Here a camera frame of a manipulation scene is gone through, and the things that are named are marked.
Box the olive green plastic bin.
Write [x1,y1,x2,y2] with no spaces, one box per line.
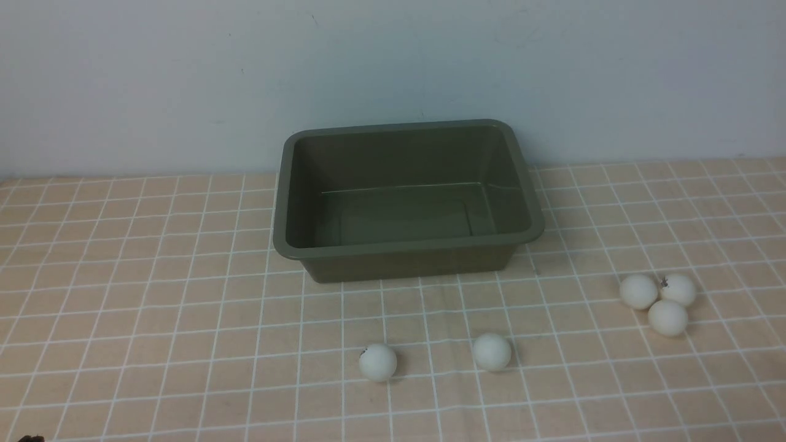
[271,118,545,283]

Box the white ball cluster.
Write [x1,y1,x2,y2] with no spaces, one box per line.
[647,300,688,338]
[618,274,659,311]

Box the white ball cluster front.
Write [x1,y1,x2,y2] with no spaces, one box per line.
[647,300,688,338]

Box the checkered beige tablecloth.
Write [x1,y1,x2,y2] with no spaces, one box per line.
[1,157,785,441]

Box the white ball with black mark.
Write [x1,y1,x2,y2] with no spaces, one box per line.
[660,273,698,308]

